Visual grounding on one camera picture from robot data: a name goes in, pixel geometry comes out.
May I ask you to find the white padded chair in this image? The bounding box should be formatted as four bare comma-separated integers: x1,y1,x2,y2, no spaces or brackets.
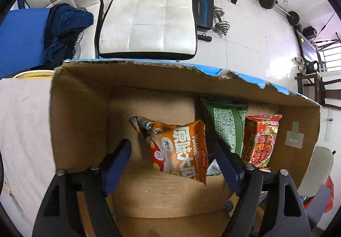
94,0,203,61

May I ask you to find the cardboard box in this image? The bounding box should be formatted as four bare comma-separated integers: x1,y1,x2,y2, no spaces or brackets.
49,58,322,237

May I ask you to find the black barbell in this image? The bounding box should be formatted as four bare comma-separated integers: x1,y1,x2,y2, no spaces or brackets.
258,0,304,32

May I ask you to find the green snack packet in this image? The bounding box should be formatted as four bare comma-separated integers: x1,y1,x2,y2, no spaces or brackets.
199,97,249,176

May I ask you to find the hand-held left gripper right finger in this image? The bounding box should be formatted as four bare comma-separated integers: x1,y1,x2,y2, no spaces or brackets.
212,139,312,237

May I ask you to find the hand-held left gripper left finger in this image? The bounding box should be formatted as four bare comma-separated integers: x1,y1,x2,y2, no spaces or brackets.
32,138,133,237

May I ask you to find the orange snack packet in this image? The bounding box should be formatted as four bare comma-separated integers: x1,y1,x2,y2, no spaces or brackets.
130,116,208,187

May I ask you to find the wooden stool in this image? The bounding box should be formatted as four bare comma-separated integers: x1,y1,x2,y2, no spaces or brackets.
294,73,324,105

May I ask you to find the dark blue jacket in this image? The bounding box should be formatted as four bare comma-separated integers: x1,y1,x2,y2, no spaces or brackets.
43,3,94,70

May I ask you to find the red patterned snack packet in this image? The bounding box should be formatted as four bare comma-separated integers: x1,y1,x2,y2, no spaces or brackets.
241,114,283,173

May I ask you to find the chrome dumbbell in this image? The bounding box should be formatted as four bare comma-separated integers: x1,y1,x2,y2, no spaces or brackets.
213,6,231,36

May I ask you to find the blue chair seat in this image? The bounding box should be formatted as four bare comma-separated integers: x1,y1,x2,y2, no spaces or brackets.
0,8,54,78

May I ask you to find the beige tablecloth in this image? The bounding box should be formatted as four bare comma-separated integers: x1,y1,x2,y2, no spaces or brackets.
0,75,58,237

